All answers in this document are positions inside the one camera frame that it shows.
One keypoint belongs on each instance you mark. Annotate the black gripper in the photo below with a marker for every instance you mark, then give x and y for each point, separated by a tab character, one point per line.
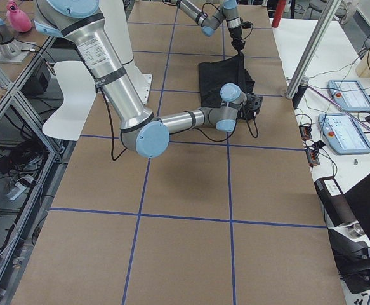
247	112
237	40

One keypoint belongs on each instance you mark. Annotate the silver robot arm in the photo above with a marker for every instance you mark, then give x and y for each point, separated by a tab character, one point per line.
99	31
228	11

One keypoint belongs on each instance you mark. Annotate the third robot base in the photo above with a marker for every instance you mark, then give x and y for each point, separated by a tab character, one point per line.
10	49

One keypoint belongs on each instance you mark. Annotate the red bottle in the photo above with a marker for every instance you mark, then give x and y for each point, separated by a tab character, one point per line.
278	13

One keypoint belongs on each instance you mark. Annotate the black water bottle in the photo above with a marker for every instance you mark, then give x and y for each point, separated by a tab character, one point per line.
302	87

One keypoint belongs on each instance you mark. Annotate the lower teach pendant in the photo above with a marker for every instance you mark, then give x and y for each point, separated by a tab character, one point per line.
343	134

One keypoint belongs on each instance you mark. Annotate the teach pendant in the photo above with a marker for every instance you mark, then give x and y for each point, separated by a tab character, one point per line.
350	95
343	134

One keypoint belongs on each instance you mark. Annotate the upper teach pendant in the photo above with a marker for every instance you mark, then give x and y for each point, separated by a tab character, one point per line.
350	95

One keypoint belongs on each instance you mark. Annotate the black label printer box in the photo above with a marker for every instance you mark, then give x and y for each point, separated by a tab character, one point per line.
334	201

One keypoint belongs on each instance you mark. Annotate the white plastic chair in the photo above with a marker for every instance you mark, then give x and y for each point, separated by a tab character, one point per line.
78	90

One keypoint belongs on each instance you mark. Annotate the pink plush toy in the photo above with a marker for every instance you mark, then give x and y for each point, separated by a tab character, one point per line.
17	18

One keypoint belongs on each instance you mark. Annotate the aluminium frame post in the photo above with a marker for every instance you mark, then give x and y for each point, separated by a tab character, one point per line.
312	45

